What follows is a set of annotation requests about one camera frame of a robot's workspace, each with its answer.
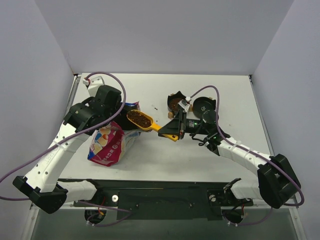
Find pet food bag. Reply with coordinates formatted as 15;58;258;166
86;100;142;168

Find yellow plastic scoop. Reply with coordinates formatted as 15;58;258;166
126;109;179;142

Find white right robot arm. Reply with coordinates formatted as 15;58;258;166
158;110;301;209

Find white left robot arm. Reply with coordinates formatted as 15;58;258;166
13;85;140;214

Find wooden bowl stand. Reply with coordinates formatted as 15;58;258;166
167;91;216;119

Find black fish cat bowl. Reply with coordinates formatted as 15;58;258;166
167;91;186;119

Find black paw cat bowl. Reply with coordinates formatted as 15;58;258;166
192;96;216;119

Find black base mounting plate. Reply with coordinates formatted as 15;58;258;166
74;180;253;225

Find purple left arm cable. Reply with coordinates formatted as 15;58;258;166
0;71;133;228

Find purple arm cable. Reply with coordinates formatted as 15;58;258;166
186;85;306;228
0;71;133;228

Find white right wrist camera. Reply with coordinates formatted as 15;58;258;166
177;99;192;113

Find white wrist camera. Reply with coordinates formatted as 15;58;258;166
82;75;105;97
177;99;192;113

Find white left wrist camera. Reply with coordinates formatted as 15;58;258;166
82;75;105;97

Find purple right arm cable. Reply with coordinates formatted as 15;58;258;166
186;85;306;228

